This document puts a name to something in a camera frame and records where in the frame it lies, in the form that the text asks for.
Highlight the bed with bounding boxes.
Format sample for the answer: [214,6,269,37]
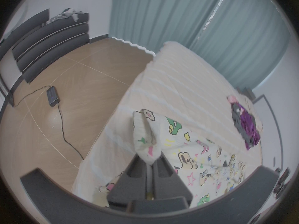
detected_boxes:
[71,41,284,210]

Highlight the blue-green curtain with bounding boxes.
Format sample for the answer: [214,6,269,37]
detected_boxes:
[189,0,291,91]
[108,0,230,54]

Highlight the pile of clothes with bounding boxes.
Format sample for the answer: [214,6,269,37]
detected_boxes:
[226,95,261,151]

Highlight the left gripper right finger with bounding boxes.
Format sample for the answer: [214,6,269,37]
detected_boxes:
[152,153,193,207]

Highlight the small grey white clothes pile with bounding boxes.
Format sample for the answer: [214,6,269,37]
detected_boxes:
[50,8,83,22]

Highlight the cream pillow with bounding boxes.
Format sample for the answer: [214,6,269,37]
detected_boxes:
[242,94,263,132]

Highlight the black chest of drawers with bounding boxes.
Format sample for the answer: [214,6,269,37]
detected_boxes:
[0,8,90,84]

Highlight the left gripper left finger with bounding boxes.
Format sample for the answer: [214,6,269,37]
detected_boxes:
[107,153,147,211]

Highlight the white printed pyjama top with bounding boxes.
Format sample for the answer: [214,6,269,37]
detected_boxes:
[98,109,247,207]

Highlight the grey white bedside table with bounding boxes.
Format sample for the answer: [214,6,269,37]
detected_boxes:
[236,87,254,100]

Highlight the black power adapter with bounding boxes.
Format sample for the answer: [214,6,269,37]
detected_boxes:
[46,86,61,107]

